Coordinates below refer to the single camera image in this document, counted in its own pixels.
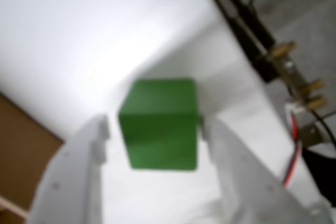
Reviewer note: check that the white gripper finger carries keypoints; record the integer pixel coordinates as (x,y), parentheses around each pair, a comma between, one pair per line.
(244,182)
(73,182)

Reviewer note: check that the green cube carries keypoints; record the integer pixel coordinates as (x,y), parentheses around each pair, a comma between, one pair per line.
(157,129)

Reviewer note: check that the brown cardboard box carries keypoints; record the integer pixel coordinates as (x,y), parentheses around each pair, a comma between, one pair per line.
(21,155)

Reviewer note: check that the metal bracket with brass standoffs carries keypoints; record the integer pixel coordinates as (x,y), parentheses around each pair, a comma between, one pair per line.
(291,72)

